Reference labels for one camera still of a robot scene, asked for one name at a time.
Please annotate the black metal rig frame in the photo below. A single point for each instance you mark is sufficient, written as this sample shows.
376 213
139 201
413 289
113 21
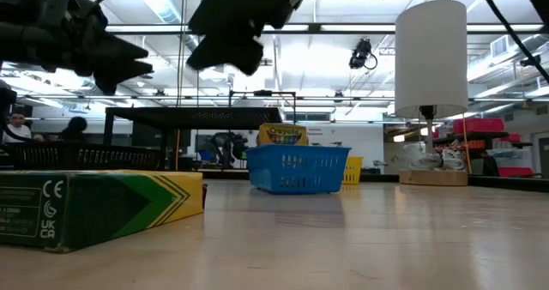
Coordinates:
261 93

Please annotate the person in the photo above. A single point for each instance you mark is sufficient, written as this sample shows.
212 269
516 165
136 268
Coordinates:
17 129
75 129

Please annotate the black mesh desk shelf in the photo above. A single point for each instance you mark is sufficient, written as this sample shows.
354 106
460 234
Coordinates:
193 117

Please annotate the blue plastic basket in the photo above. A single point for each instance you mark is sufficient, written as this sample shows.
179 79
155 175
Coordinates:
296 170

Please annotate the clear storage bin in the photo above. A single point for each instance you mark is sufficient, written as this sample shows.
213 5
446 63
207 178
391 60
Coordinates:
510 157

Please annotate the black ceiling camera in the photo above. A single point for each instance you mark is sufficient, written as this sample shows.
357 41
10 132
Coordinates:
362 54

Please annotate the yellow plastic basket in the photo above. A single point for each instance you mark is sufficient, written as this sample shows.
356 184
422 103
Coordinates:
354 170

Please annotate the orange storage bin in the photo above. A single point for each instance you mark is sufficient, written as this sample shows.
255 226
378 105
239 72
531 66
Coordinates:
472 144

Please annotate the black plastic basket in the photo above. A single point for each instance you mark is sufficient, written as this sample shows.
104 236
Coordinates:
107 157

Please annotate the white shade table lamp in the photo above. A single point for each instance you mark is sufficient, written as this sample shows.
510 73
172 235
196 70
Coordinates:
431 58

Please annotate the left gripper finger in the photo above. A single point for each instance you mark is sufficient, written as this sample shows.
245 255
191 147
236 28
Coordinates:
120 50
116 75

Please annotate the large red storage bin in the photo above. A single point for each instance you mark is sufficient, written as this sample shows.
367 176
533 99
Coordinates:
478 125

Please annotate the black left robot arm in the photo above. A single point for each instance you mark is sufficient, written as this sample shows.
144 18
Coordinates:
21 37

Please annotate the Crayola crayon box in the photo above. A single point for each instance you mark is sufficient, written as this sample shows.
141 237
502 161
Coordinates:
107 204
283 135

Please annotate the black storage rack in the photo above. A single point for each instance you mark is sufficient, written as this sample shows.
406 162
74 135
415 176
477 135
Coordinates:
472 136

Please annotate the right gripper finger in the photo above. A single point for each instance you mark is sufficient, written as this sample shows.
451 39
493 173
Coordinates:
227 56

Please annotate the small red storage bin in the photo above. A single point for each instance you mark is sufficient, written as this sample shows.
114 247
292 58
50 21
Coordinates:
510 137

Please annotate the yellow pole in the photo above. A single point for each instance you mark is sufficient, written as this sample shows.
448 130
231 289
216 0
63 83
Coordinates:
465 144

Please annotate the background black robot arm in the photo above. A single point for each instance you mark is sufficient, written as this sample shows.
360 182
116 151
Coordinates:
229 146

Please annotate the black aluminium frame rail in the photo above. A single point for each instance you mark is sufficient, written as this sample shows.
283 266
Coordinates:
381 178
514 183

